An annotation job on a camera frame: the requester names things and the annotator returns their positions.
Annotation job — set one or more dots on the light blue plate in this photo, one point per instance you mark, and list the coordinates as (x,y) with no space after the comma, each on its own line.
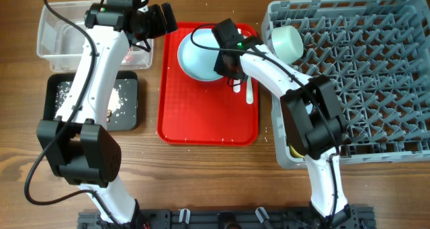
(198,63)

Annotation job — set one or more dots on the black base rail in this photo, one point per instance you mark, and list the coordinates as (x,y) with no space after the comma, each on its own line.
(359,218)

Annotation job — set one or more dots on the clear plastic bin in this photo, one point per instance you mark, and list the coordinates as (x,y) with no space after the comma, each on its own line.
(62,45)

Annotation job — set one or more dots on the red snack wrapper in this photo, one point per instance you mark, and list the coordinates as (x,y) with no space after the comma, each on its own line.
(128,59)

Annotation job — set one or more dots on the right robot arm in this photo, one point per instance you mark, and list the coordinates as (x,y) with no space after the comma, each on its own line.
(313,120)

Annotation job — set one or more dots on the black waste tray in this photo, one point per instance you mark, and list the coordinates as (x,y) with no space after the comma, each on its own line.
(123,119)

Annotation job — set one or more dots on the white plastic spoon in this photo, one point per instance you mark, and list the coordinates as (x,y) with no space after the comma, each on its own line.
(249,91)

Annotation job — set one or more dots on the food scraps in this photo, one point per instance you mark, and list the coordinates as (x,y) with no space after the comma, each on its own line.
(114,103)

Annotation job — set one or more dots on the grey dishwasher rack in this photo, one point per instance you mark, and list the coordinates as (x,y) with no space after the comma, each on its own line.
(376,53)

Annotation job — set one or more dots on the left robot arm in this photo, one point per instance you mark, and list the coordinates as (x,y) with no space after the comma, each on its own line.
(75,142)

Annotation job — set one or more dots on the white plastic fork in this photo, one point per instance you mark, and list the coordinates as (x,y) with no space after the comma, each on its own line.
(236,87)

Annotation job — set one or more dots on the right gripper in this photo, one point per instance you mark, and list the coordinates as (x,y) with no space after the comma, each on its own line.
(219,67)

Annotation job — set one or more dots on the red serving tray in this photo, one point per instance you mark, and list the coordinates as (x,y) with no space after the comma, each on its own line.
(202,113)

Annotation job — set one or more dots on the yellow plastic cup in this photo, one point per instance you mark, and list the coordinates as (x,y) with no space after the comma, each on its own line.
(294,153)

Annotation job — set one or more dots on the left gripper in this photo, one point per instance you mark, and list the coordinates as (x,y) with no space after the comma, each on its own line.
(160,27)

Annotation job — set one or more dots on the green bowl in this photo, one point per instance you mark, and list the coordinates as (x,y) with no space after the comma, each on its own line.
(287,44)

